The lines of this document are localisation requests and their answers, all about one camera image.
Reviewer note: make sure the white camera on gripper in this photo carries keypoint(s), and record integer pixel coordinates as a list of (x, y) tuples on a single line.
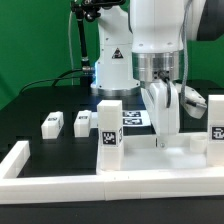
[(195, 105)]

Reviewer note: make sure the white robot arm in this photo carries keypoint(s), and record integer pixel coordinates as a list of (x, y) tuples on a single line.
[(145, 48)]

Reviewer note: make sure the white desk top tray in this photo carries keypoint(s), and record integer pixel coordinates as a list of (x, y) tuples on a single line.
[(184, 151)]

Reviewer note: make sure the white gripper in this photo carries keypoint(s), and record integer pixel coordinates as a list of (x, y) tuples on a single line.
[(162, 104)]

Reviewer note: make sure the marker sheet black white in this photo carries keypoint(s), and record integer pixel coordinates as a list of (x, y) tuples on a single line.
[(136, 118)]

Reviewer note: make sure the white U-shaped fence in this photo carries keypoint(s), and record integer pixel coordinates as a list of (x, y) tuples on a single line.
[(112, 186)]

